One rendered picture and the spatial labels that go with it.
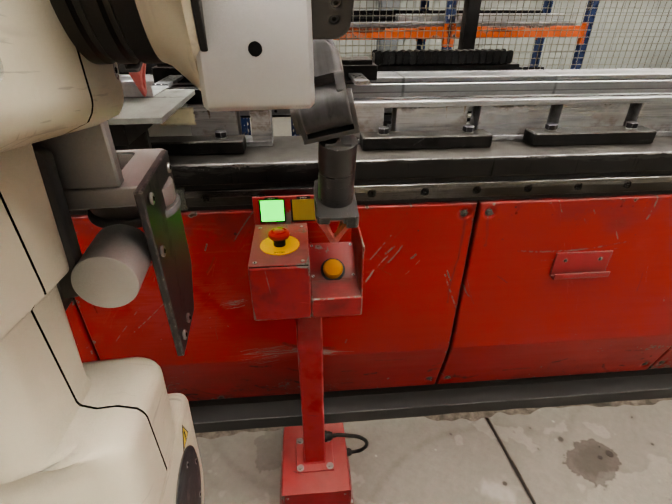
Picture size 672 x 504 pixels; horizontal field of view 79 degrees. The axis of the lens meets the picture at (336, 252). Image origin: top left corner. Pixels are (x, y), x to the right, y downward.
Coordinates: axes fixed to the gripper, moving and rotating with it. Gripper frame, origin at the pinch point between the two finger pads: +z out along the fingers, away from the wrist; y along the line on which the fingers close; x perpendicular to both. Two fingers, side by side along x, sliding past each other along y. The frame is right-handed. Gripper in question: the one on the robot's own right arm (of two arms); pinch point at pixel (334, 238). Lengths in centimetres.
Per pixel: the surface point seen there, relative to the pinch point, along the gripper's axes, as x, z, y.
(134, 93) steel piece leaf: 37.6, -13.4, 29.6
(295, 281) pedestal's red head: 7.1, 4.4, -6.0
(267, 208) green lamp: 12.2, 1.2, 10.5
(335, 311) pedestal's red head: 0.1, 11.2, -7.8
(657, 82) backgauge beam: -102, -2, 60
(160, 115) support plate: 28.4, -16.7, 13.6
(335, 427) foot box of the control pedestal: -2, 69, -6
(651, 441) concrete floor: -100, 78, -14
